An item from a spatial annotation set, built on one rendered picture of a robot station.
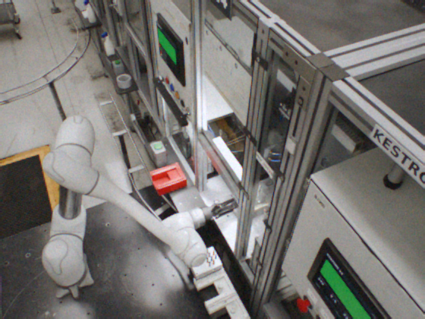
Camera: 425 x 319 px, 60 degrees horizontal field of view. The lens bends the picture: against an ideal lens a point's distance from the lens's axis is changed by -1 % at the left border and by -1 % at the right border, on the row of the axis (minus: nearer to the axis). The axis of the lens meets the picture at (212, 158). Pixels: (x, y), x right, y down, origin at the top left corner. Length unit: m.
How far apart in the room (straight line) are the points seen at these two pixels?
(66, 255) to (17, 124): 2.41
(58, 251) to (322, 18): 1.42
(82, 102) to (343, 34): 3.38
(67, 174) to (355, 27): 0.99
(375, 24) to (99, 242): 1.66
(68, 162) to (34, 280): 0.89
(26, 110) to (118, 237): 2.37
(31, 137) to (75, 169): 2.48
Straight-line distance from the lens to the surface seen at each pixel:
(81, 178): 1.37
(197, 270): 1.66
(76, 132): 1.45
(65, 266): 1.82
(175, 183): 1.88
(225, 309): 1.70
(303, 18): 0.96
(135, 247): 2.03
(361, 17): 1.02
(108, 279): 1.98
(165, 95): 1.73
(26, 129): 3.93
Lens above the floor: 2.44
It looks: 48 degrees down
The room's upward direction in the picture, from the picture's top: 1 degrees clockwise
